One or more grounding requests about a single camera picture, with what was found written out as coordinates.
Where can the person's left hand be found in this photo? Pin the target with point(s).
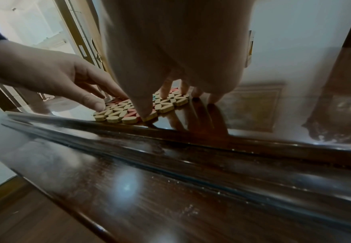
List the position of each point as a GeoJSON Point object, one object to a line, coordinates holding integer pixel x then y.
{"type": "Point", "coordinates": [43, 68]}

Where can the person's right hand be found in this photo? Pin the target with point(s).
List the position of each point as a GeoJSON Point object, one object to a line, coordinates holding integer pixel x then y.
{"type": "Point", "coordinates": [175, 40]}

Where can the wooden beaded trivet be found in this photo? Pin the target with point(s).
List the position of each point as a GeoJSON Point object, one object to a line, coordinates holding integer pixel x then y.
{"type": "Point", "coordinates": [169, 102]}

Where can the light wooden door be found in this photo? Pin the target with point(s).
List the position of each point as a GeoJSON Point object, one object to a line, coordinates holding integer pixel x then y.
{"type": "Point", "coordinates": [82, 28]}

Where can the white yellow wall fixture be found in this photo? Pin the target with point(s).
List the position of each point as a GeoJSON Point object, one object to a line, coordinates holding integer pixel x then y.
{"type": "Point", "coordinates": [250, 47]}

